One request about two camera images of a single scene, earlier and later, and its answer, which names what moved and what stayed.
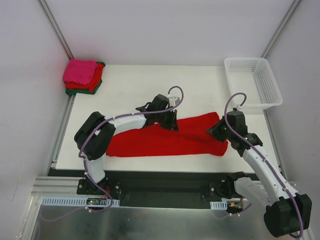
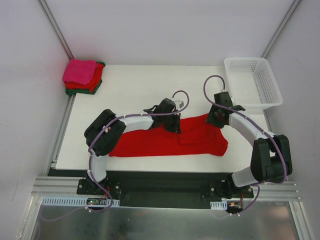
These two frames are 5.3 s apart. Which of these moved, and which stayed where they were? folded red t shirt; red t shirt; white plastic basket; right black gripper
Moved: right black gripper
Stayed: folded red t shirt; red t shirt; white plastic basket
